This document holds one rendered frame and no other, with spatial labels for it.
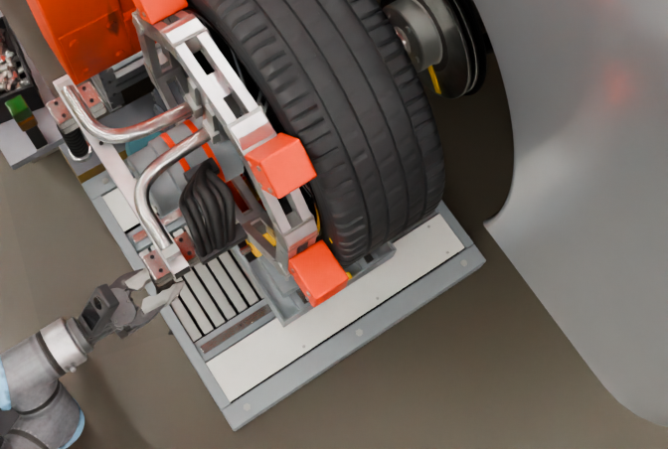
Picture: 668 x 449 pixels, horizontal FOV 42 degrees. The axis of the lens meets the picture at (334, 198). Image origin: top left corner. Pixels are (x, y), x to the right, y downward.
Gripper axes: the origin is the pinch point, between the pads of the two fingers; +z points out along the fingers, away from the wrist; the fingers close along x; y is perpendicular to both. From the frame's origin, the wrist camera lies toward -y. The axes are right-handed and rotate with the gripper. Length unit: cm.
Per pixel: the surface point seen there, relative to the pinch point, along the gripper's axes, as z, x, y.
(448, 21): 68, -11, -14
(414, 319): 54, 25, 83
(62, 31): 8, -60, 8
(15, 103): -8, -55, 17
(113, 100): 15, -70, 67
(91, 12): 15, -60, 6
